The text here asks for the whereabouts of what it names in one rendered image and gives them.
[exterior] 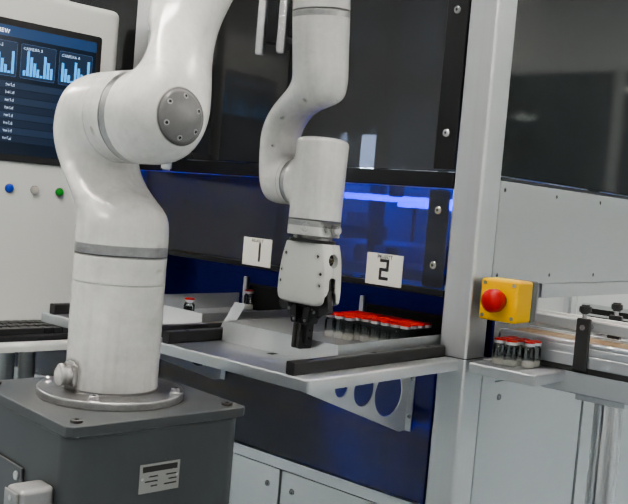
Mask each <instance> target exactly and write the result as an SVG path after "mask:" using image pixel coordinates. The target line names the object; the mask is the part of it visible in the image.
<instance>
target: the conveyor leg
mask: <svg viewBox="0 0 628 504"><path fill-rule="evenodd" d="M575 399H577V400H581V401H586V402H591V403H594V413H593V423H592V432H591V442H590V452H589V462H588V472H587V481H586V491H585V501H584V504H614V501H615V491H616V482H617V472H618V463H619V453H620V443H621V434H622V424H623V414H624V410H625V409H628V405H625V404H620V403H616V402H611V401H606V400H602V399H597V398H592V397H588V396H583V395H578V394H575Z"/></svg>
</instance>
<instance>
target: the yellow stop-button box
mask: <svg viewBox="0 0 628 504"><path fill-rule="evenodd" d="M488 289H498V290H500V291H502V292H503V294H504V295H505V298H506V303H505V306H504V308H503V309H502V310H501V311H500V312H495V313H490V312H487V311H486V310H485V309H484V308H483V306H482V304H481V300H480V311H479V317H480V318H481V319H487V320H493V321H499V322H505V323H510V324H520V323H533V322H534V321H535V312H536V301H537V291H538V282H537V281H529V280H521V279H514V278H506V277H485V278H483V280H482V290H481V297H482V295H483V293H484V292H485V291H486V290H488Z"/></svg>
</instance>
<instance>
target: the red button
mask: <svg viewBox="0 0 628 504"><path fill-rule="evenodd" d="M505 303H506V298H505V295H504V294H503V292H502V291H500V290H498V289H488V290H486V291H485V292H484V293H483V295H482V297H481V304H482V306H483V308H484V309H485V310H486V311H487V312H490V313H495V312H500V311H501V310H502V309H503V308H504V306H505Z"/></svg>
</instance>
